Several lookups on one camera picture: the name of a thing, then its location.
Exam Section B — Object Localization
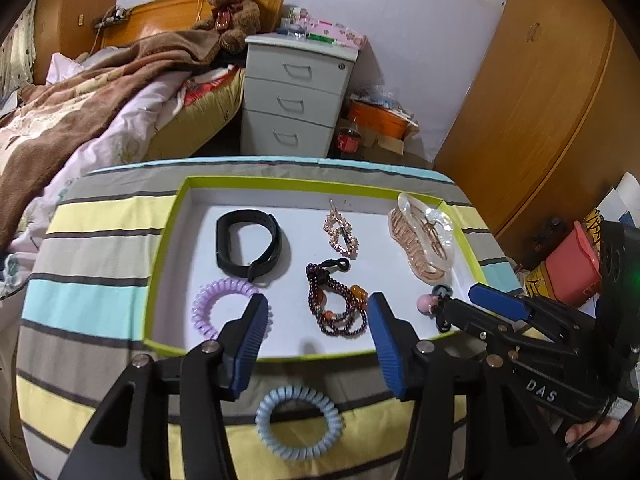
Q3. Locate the purple spiral hair tie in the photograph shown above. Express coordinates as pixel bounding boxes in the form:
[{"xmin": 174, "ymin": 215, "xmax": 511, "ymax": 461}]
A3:
[{"xmin": 191, "ymin": 276, "xmax": 274, "ymax": 340}]

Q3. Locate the dark beaded bracelet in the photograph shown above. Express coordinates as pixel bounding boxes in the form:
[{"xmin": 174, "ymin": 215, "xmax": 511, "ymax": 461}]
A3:
[{"xmin": 304, "ymin": 257, "xmax": 371, "ymax": 339}]

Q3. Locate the black wristband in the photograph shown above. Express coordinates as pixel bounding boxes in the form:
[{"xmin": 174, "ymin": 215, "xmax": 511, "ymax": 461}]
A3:
[{"xmin": 216, "ymin": 209, "xmax": 282, "ymax": 283}]

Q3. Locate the translucent pink hair claw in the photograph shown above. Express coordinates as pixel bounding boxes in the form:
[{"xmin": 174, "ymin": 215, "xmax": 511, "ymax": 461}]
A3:
[{"xmin": 388, "ymin": 193, "xmax": 454, "ymax": 285}]

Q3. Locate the right hand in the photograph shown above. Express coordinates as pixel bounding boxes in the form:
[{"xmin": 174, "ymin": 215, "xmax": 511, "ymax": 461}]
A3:
[{"xmin": 564, "ymin": 415, "xmax": 637, "ymax": 452}]

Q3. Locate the yellow tin box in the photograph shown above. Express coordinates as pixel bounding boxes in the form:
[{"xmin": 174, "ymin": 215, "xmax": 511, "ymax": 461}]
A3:
[{"xmin": 524, "ymin": 261, "xmax": 556, "ymax": 300}]

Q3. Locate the pink plastic bucket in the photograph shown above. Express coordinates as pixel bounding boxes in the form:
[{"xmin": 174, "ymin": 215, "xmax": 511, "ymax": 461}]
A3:
[{"xmin": 544, "ymin": 221, "xmax": 601, "ymax": 308}]

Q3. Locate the green shallow tray box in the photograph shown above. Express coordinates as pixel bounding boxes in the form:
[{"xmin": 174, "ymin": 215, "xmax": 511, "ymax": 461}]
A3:
[{"xmin": 142, "ymin": 174, "xmax": 490, "ymax": 363}]

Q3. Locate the striped tablecloth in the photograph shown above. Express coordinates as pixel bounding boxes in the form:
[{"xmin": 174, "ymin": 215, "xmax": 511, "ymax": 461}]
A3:
[{"xmin": 15, "ymin": 156, "xmax": 520, "ymax": 479}]

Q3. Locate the wooden wardrobe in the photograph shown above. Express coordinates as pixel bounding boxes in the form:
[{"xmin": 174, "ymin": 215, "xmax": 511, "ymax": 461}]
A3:
[{"xmin": 435, "ymin": 0, "xmax": 639, "ymax": 268}]

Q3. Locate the cola bottle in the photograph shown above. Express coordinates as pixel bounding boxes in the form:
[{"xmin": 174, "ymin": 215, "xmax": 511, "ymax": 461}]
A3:
[{"xmin": 336, "ymin": 122, "xmax": 361, "ymax": 155}]

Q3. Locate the lilac floral duvet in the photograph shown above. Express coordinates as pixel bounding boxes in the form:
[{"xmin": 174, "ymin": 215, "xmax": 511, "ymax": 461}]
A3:
[{"xmin": 0, "ymin": 52, "xmax": 191, "ymax": 302}]

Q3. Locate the orange storage box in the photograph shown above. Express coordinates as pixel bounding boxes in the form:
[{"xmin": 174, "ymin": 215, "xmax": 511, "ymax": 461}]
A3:
[{"xmin": 347, "ymin": 101, "xmax": 420, "ymax": 140}]

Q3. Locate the grey three drawer nightstand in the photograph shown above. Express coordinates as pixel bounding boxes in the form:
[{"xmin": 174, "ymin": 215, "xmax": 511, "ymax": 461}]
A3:
[{"xmin": 241, "ymin": 34, "xmax": 358, "ymax": 158}]

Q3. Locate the brown fleece blanket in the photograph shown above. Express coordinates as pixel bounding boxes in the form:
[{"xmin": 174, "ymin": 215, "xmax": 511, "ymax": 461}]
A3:
[{"xmin": 1, "ymin": 29, "xmax": 222, "ymax": 249}]

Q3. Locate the pink floral box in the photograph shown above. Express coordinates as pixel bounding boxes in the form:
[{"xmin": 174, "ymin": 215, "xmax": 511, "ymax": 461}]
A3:
[{"xmin": 307, "ymin": 20, "xmax": 368, "ymax": 50}]

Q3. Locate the brown teddy bear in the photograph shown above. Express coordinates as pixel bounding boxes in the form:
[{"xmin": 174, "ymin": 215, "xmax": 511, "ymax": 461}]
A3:
[{"xmin": 192, "ymin": 0, "xmax": 260, "ymax": 53}]

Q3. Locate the wooden bed headboard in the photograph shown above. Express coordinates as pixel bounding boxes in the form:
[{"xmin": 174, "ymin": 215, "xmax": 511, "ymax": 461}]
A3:
[{"xmin": 99, "ymin": 0, "xmax": 284, "ymax": 49}]

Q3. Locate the patterned window curtain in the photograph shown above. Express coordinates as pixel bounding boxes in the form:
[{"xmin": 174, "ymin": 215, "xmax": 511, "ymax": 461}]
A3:
[{"xmin": 0, "ymin": 0, "xmax": 37, "ymax": 104}]

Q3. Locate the tall wooden cabinet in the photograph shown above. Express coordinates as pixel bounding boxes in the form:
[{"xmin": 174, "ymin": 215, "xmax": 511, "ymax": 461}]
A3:
[{"xmin": 34, "ymin": 0, "xmax": 116, "ymax": 84}]

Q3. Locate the blue spiral hair tie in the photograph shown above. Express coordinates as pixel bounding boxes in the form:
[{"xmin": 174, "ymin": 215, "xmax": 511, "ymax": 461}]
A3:
[{"xmin": 254, "ymin": 384, "xmax": 344, "ymax": 462}]

